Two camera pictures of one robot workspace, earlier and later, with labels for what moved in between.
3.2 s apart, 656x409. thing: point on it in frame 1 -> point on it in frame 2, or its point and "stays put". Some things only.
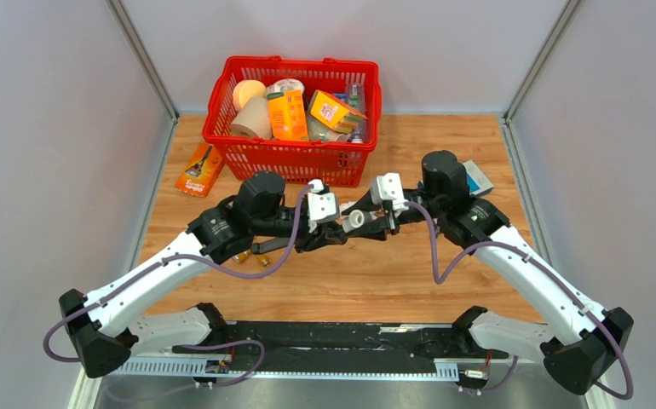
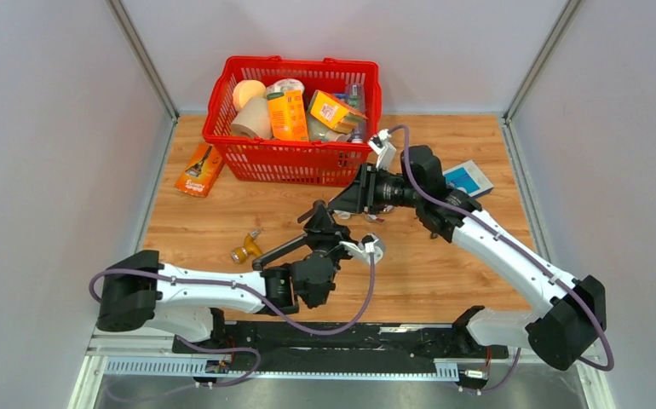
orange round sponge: (245, 89) stays put
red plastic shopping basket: (339, 164) stays put
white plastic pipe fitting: (355, 220) -> (343, 215)
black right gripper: (376, 229) -> (361, 194)
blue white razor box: (477, 182) stays put
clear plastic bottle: (355, 96) stays put
